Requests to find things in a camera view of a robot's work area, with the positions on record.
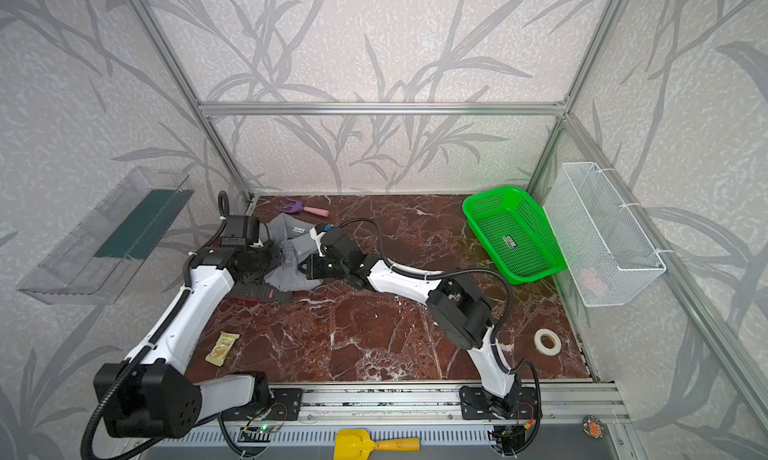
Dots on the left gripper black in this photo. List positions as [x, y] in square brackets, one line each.
[268, 263]

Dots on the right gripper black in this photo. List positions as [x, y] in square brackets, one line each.
[314, 265]

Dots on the grey long sleeve shirt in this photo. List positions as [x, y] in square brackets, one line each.
[294, 240]

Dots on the green plastic basket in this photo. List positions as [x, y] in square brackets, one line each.
[515, 232]

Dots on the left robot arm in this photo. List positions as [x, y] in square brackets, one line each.
[147, 395]

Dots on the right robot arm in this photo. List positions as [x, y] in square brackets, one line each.
[454, 300]

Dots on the dark striped folded shirt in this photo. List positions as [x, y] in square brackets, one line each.
[259, 292]

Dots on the maroon folded shirt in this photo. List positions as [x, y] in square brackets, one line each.
[249, 302]

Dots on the purple pink toy rake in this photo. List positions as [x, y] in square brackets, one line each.
[293, 206]

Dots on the green snack packet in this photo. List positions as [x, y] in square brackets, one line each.
[218, 354]

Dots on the yellow toy shovel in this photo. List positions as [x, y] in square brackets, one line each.
[356, 444]

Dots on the white tape roll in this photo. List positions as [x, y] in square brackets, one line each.
[547, 342]

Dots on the round green red badge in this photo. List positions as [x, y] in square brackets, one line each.
[593, 427]

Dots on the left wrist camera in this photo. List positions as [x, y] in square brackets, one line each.
[240, 232]

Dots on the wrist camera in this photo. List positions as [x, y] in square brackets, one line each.
[324, 236]
[240, 232]

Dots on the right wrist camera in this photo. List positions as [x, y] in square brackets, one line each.
[324, 236]

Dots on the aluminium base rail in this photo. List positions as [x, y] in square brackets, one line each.
[422, 403]

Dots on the clear plastic wall bin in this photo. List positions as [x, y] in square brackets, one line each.
[96, 261]

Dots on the pink object in wire basket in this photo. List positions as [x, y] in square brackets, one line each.
[590, 279]

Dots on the white wire wall basket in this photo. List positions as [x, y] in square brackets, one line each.
[595, 227]

